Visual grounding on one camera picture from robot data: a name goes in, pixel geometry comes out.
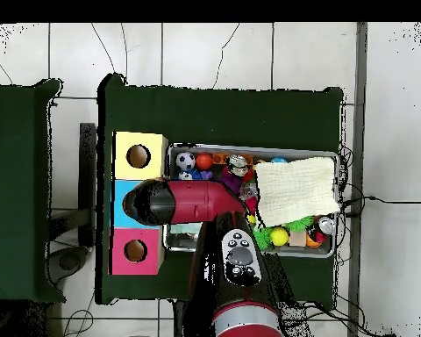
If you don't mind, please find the wooden box with three holes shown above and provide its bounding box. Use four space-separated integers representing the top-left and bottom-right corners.
110 131 169 276

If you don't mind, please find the black cable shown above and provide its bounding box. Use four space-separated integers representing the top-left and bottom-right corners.
339 195 421 205

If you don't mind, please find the orange ball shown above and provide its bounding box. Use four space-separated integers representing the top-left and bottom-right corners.
196 152 214 171

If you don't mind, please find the crushed silver can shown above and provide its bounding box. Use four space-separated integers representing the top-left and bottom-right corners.
227 154 250 178

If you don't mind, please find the cream waffle cloth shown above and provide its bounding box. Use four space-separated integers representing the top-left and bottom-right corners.
253 156 341 228

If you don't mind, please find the dark green table cloth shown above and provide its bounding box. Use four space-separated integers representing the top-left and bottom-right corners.
95 72 346 311

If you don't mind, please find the blue spiky toy with eyes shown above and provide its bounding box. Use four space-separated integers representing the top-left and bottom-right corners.
177 168 203 181

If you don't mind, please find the green covered side table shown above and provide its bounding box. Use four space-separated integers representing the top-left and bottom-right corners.
0 78 66 305

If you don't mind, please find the small soccer ball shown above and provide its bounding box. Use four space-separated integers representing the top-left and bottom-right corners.
175 151 196 172

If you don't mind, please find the purple spiky ball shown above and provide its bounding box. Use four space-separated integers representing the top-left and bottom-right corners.
220 167 245 196

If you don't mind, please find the clear mesh bin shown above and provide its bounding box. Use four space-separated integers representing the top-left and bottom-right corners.
162 141 340 259

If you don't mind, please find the green spiky ball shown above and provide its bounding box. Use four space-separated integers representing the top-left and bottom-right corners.
252 226 273 251

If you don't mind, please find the yellow ball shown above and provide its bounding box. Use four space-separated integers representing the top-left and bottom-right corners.
268 226 289 247

